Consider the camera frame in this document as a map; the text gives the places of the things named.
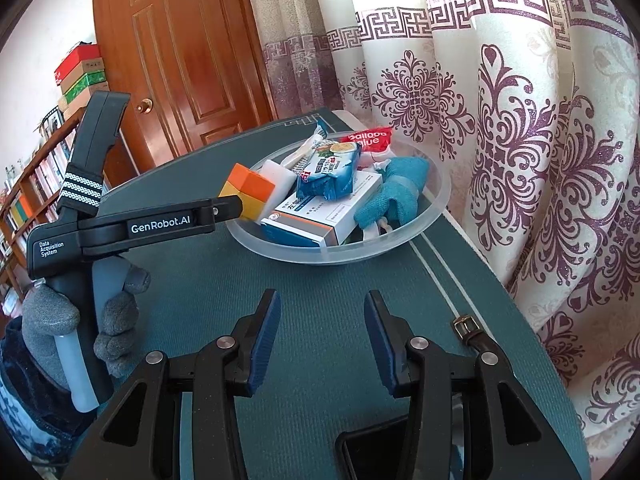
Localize teal cloth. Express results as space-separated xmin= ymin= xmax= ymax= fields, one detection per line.
xmin=354 ymin=156 xmax=430 ymax=230

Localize black smartphone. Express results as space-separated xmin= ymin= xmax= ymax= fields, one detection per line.
xmin=334 ymin=415 xmax=410 ymax=480

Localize orange yellow block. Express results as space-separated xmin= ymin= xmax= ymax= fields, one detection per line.
xmin=218 ymin=164 xmax=276 ymax=221

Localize green box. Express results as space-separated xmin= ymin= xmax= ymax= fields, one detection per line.
xmin=64 ymin=70 xmax=106 ymax=104

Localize white blue medicine box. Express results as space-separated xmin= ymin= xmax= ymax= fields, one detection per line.
xmin=260 ymin=170 xmax=383 ymax=248

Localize red balloon glue packet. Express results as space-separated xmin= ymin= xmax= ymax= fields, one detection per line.
xmin=340 ymin=127 xmax=393 ymax=154

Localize large white sponge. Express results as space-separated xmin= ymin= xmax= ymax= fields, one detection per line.
xmin=258 ymin=159 xmax=297 ymax=216

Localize brown strap wristwatch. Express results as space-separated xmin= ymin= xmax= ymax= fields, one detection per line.
xmin=451 ymin=314 xmax=503 ymax=358

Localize red box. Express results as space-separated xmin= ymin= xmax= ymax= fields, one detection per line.
xmin=54 ymin=42 xmax=101 ymax=86

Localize clear snack bag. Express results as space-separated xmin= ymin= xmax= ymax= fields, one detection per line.
xmin=280 ymin=119 xmax=329 ymax=170

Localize patterned curtain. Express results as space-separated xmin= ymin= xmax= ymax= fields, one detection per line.
xmin=250 ymin=0 xmax=639 ymax=478

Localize wooden door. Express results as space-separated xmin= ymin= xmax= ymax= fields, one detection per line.
xmin=93 ymin=0 xmax=277 ymax=172

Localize tan box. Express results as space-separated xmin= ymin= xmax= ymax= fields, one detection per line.
xmin=60 ymin=58 xmax=104 ymax=93

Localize grey gloved left hand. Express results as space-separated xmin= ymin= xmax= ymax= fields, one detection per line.
xmin=20 ymin=262 xmax=152 ymax=394

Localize wooden bookshelf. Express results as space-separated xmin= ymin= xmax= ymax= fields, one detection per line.
xmin=1 ymin=107 xmax=85 ymax=304

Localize brass door knob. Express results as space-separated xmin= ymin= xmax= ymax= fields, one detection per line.
xmin=136 ymin=98 xmax=154 ymax=115

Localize clear plastic bowl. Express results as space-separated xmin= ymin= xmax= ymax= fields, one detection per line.
xmin=228 ymin=139 xmax=451 ymax=266

